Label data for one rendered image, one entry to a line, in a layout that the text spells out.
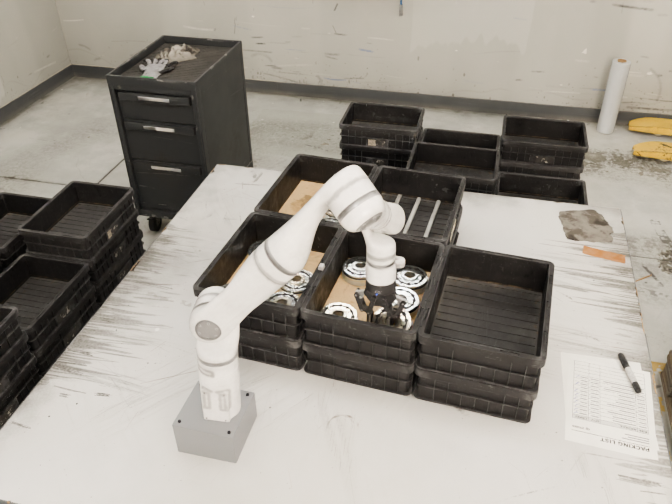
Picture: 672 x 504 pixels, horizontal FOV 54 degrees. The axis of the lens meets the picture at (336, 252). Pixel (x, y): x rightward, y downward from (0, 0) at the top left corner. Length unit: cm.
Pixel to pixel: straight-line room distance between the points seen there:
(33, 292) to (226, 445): 145
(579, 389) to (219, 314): 98
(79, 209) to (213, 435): 171
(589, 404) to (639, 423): 12
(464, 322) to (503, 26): 332
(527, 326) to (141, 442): 102
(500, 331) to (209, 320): 78
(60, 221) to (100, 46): 302
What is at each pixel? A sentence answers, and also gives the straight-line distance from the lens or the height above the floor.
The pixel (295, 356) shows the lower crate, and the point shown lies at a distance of 177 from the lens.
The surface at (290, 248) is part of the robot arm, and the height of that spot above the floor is 128.
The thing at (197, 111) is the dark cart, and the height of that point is 76.
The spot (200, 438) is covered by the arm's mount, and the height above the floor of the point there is 77.
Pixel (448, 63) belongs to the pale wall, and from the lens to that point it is 496.
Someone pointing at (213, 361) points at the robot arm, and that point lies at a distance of 148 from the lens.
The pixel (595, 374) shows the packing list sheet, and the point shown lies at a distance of 193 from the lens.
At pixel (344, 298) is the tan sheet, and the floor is 83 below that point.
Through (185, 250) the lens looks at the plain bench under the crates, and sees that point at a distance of 231.
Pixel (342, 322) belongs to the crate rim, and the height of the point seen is 92.
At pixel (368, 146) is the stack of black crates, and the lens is 338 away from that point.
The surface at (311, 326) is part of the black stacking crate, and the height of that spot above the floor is 88.
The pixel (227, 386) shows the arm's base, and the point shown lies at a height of 90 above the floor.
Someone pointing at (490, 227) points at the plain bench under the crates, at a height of 70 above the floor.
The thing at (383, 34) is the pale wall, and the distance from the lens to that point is 496.
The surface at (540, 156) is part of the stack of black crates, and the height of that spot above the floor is 53.
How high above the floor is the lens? 201
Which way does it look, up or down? 36 degrees down
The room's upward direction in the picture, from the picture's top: 1 degrees counter-clockwise
